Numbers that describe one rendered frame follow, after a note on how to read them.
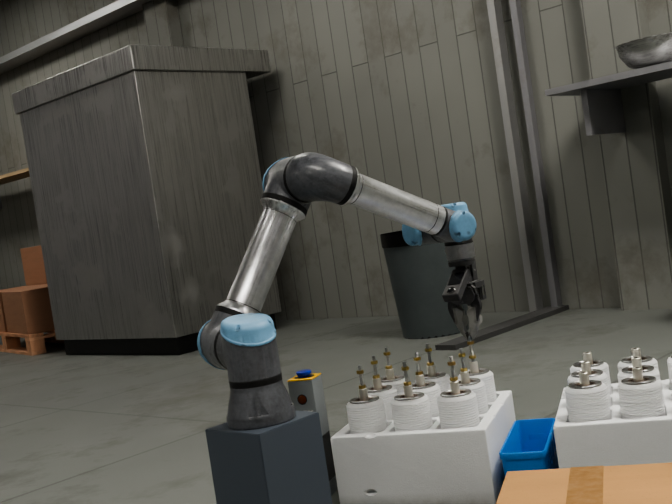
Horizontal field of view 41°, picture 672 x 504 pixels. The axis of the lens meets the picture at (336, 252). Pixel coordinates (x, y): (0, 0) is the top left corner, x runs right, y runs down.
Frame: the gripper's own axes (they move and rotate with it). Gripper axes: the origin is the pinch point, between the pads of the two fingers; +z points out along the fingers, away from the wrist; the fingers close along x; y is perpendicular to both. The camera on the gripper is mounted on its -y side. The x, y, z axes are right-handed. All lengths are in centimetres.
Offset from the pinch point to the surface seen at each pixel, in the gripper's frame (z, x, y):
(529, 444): 29.8, -12.3, 1.0
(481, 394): 13.0, -7.0, -12.5
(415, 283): 6, 120, 201
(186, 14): -205, 351, 331
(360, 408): 11.1, 16.7, -32.1
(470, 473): 27.5, -9.2, -29.5
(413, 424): 16.0, 4.3, -29.1
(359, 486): 29.7, 18.3, -35.4
